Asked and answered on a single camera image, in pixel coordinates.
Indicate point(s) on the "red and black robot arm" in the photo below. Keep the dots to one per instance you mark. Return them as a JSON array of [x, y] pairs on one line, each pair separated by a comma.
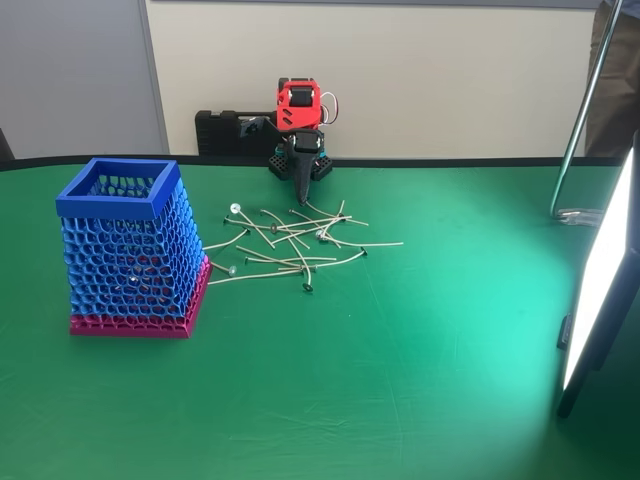
[[297, 112]]

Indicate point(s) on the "bright LED light panel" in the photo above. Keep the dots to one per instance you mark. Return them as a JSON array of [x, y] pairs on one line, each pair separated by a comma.
[[600, 280]]

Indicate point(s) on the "green cloth with black rim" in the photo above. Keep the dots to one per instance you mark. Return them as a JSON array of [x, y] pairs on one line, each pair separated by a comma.
[[350, 375]]

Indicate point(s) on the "blue and magenta mesh basket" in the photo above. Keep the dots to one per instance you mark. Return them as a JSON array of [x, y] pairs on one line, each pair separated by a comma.
[[127, 250]]

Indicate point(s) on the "silver metal stand pole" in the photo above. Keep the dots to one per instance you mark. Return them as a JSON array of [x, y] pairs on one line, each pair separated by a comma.
[[582, 115]]

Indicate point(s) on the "person in brown clothing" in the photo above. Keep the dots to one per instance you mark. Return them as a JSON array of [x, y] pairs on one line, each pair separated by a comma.
[[617, 90]]

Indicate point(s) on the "black plastic tool case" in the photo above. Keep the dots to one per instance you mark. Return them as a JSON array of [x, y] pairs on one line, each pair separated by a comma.
[[220, 135]]

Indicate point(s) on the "candle wick with metal base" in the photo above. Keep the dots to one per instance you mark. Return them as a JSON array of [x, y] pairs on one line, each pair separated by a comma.
[[246, 231], [323, 240], [235, 207], [291, 212], [343, 217], [362, 223], [235, 279], [274, 228], [365, 252], [319, 233], [315, 270], [307, 288], [247, 260], [231, 270], [262, 211], [132, 279], [226, 219]]

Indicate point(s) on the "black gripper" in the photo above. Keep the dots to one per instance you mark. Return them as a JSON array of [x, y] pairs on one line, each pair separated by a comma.
[[304, 145]]

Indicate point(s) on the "black and teal clamp knob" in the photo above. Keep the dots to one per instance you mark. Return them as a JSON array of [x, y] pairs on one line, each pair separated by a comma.
[[323, 150], [278, 149]]

